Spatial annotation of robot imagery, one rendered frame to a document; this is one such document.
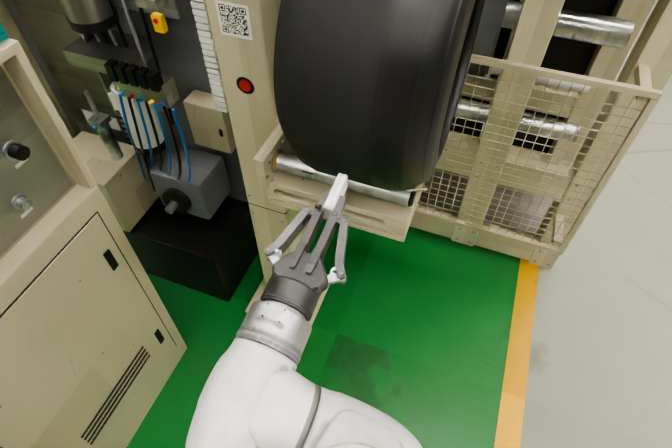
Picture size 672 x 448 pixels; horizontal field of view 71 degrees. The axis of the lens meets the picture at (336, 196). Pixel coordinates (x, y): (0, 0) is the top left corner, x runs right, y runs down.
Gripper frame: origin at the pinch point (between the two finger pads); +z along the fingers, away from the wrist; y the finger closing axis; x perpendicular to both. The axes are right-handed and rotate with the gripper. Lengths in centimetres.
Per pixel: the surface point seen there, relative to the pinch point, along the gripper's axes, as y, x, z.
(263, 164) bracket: 25.5, 23.2, 17.1
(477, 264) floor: -34, 125, 63
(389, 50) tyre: -2.8, -15.7, 17.3
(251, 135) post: 35, 28, 28
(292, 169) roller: 20.1, 26.9, 20.4
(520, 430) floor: -59, 116, 3
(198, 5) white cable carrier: 43, -4, 33
